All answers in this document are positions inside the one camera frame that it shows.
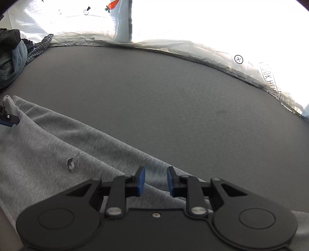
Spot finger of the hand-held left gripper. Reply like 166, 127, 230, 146
0, 105, 20, 126

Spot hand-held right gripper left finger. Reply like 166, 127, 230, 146
64, 166, 146, 219

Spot white printed sheet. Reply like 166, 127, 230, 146
5, 0, 309, 121

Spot blue denim jeans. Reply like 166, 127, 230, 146
0, 40, 28, 89

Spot checkered shirt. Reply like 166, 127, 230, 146
24, 34, 54, 65

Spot grey felt mat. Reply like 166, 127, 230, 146
0, 45, 309, 214

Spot light grey pants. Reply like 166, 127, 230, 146
0, 95, 309, 251

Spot dark clothing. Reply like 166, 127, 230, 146
0, 28, 22, 61

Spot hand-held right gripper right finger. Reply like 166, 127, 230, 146
167, 166, 249, 219

